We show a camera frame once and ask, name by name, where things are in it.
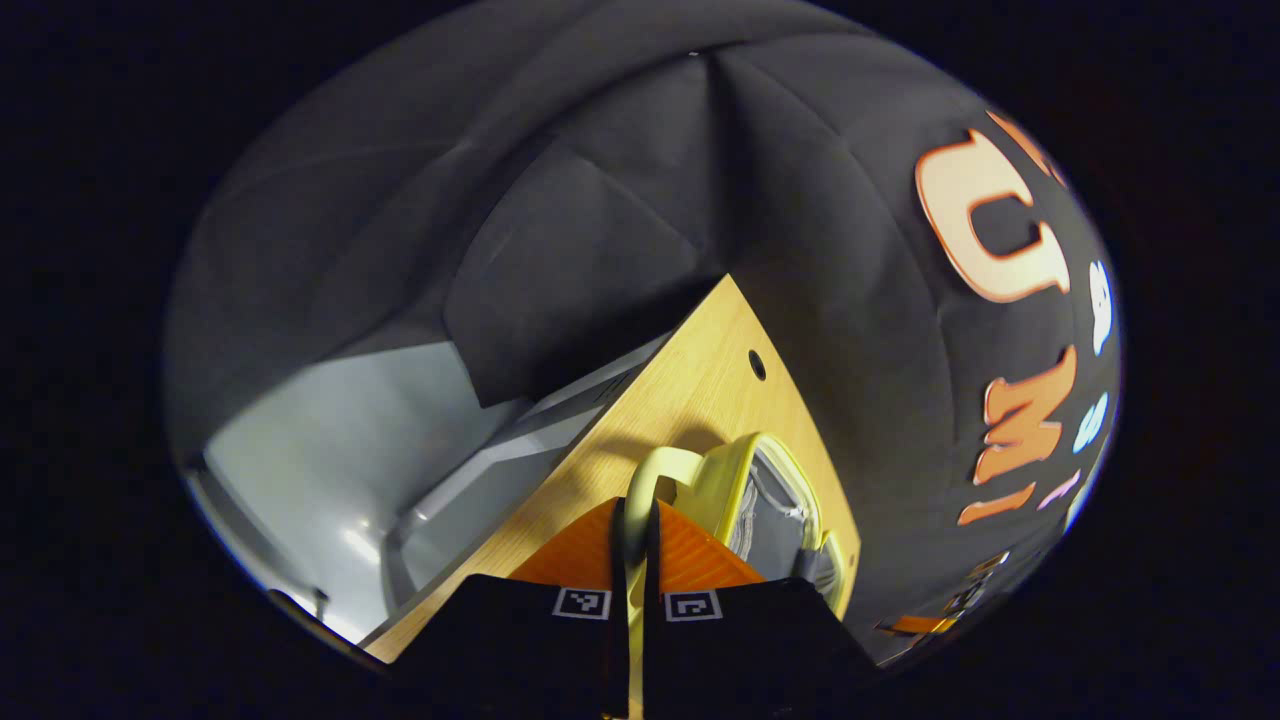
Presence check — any white table frame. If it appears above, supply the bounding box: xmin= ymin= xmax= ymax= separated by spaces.
xmin=380 ymin=335 xmax=671 ymax=601

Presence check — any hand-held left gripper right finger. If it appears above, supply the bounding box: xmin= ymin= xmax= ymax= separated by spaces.
xmin=645 ymin=500 xmax=881 ymax=720

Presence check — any cream yellow small suitcase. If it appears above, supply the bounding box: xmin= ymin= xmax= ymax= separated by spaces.
xmin=622 ymin=432 xmax=861 ymax=720

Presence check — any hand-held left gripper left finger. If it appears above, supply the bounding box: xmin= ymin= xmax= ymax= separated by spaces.
xmin=390 ymin=497 xmax=631 ymax=720

